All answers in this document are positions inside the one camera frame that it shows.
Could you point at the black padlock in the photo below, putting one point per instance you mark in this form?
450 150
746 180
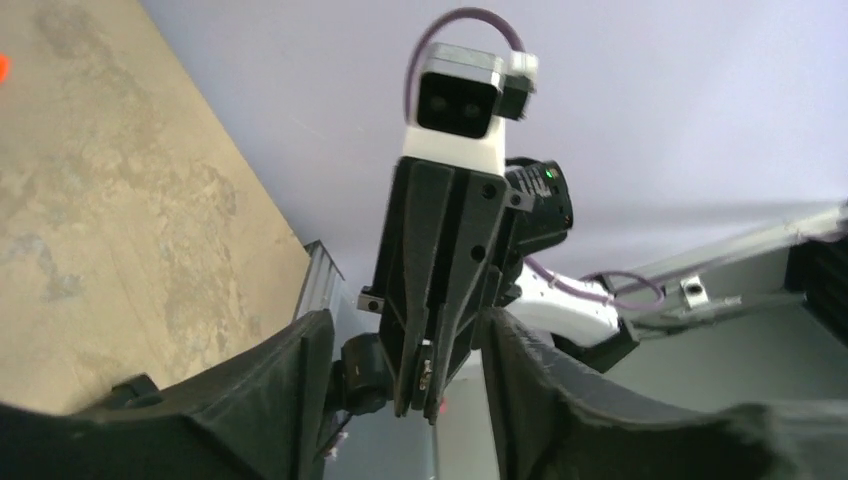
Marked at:
360 384

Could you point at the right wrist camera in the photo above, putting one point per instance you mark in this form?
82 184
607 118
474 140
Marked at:
459 100

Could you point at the black-headed silver key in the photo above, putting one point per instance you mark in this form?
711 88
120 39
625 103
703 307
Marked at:
423 374

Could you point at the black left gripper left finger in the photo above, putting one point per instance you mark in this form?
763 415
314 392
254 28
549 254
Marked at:
258 415

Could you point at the aluminium frame rail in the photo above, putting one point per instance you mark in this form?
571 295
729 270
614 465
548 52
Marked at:
722 265

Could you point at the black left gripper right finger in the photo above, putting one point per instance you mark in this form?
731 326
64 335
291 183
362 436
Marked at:
553 417

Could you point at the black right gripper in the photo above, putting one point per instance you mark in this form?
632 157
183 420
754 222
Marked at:
438 252

